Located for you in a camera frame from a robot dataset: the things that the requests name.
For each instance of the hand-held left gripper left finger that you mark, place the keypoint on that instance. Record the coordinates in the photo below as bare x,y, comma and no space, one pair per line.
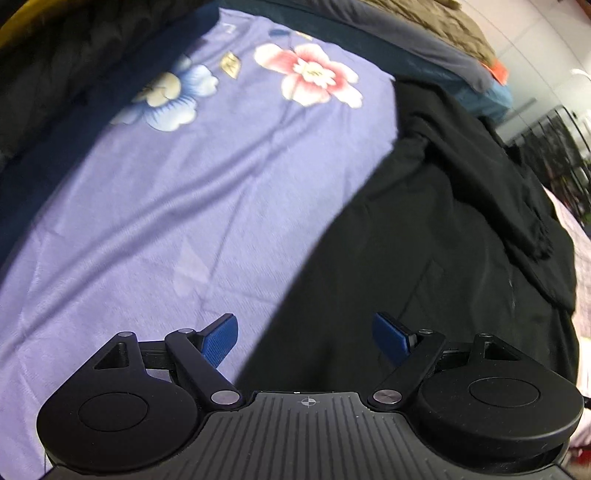
221,339

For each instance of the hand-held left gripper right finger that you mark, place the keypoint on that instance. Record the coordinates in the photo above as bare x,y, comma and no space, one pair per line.
392,339

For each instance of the black zip jacket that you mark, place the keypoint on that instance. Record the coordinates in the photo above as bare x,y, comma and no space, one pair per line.
415,254

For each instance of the purple floral bed sheet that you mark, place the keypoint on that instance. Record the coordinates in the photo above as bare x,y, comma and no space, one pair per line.
184,207

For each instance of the pink blanket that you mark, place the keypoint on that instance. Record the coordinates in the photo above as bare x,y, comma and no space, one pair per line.
577,240

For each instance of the navy garment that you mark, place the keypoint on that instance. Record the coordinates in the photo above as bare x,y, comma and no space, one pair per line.
27,184

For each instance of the black metal rack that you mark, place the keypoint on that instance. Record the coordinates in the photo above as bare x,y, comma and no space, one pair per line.
558,147

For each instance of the bed with blue sheet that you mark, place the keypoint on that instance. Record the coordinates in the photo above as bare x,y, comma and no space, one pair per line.
415,64

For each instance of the orange cloth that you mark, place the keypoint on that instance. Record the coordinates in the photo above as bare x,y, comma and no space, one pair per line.
495,71

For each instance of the grey blanket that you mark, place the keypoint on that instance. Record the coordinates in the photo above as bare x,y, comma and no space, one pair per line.
425,41

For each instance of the black padded cloth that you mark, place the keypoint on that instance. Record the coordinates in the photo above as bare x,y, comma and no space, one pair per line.
69,60

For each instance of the olive jacket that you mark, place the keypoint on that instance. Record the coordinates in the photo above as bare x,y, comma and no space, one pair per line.
457,23

